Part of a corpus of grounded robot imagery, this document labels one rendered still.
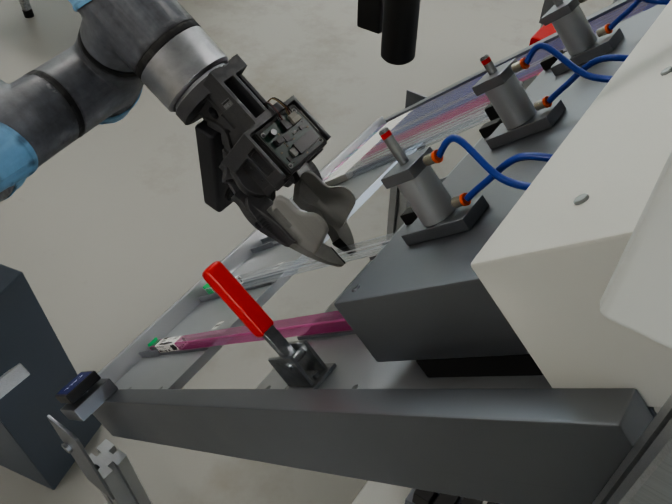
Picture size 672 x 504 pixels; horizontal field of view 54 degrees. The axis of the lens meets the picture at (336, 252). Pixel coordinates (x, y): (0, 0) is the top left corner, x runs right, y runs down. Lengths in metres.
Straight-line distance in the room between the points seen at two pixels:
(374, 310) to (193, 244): 1.66
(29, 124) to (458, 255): 0.44
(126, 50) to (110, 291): 1.36
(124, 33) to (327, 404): 0.39
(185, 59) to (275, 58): 2.15
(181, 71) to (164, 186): 1.61
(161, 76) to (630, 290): 0.52
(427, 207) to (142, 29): 0.35
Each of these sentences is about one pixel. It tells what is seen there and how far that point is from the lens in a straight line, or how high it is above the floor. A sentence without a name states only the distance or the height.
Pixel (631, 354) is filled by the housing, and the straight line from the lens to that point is 0.27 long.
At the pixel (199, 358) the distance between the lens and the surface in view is 0.72.
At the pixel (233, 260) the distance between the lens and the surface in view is 0.96.
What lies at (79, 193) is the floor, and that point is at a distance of 2.28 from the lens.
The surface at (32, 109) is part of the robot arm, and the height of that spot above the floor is 1.08.
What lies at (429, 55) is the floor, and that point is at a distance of 2.80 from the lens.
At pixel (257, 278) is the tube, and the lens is 0.79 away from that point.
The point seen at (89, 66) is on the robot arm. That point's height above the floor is 1.08.
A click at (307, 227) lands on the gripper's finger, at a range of 0.62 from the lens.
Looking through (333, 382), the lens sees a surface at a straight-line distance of 0.46.
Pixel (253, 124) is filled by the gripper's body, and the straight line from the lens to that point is 0.60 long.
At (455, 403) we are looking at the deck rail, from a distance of 0.33.
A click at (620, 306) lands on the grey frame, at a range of 0.17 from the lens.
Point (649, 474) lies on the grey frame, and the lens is 0.22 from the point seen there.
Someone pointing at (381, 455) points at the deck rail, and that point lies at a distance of 0.40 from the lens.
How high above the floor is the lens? 1.44
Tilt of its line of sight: 48 degrees down
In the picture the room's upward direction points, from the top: straight up
